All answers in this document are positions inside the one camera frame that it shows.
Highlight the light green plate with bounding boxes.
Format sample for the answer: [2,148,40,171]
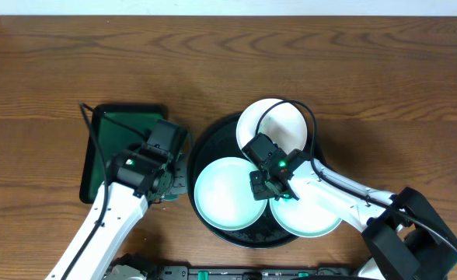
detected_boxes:
[194,157,267,231]
[269,198,342,238]

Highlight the green scrubbing sponge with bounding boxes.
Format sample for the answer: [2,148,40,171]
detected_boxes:
[161,194,179,201]

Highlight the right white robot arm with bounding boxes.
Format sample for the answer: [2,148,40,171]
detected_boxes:
[242,133,457,279]

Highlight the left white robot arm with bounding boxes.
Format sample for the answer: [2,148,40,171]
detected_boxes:
[47,119,188,279]

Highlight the round black tray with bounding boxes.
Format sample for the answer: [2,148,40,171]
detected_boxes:
[187,111,328,249]

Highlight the rectangular dark green tray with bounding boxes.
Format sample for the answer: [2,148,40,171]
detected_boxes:
[79,103,168,204]

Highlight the white plate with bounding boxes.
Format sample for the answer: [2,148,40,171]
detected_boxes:
[235,98,308,154]

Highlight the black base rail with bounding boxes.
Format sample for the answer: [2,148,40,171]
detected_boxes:
[103,254,354,280]

